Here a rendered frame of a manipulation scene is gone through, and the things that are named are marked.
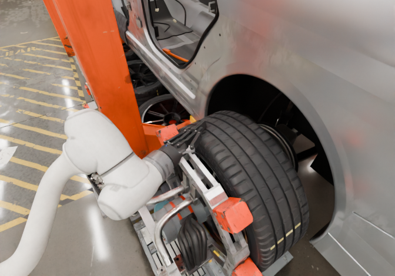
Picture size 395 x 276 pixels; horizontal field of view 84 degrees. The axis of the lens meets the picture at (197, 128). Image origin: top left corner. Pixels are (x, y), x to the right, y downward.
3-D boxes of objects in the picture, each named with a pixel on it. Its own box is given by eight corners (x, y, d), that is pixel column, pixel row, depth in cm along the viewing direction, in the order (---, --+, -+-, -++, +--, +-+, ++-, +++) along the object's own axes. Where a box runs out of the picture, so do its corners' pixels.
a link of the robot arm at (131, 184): (171, 184, 60) (142, 145, 58) (128, 230, 50) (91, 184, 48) (152, 188, 68) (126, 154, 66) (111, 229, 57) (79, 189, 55)
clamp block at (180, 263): (188, 271, 73) (188, 267, 69) (164, 289, 70) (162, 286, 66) (181, 256, 76) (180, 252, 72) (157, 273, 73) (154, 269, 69)
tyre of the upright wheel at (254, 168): (195, 108, 126) (227, 204, 143) (158, 124, 117) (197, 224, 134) (290, 110, 67) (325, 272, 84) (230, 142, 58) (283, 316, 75)
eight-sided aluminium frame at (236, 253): (236, 277, 99) (261, 234, 60) (224, 287, 96) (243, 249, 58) (177, 186, 131) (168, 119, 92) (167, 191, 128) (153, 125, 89)
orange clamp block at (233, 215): (240, 216, 71) (255, 220, 62) (220, 229, 68) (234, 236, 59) (230, 196, 71) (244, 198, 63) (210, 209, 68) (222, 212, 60)
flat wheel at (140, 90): (97, 97, 240) (89, 79, 223) (140, 70, 278) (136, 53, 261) (141, 121, 214) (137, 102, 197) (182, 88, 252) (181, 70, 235)
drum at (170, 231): (212, 221, 96) (214, 207, 86) (169, 251, 88) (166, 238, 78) (195, 196, 105) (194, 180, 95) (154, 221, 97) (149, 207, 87)
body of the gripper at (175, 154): (157, 167, 71) (174, 151, 78) (177, 173, 67) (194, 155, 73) (150, 148, 68) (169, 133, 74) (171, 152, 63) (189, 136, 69)
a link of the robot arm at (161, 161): (166, 188, 63) (179, 175, 67) (157, 162, 59) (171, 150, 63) (144, 180, 68) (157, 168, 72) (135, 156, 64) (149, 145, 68)
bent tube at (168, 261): (221, 237, 73) (224, 225, 66) (169, 275, 66) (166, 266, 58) (193, 196, 83) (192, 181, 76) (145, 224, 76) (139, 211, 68)
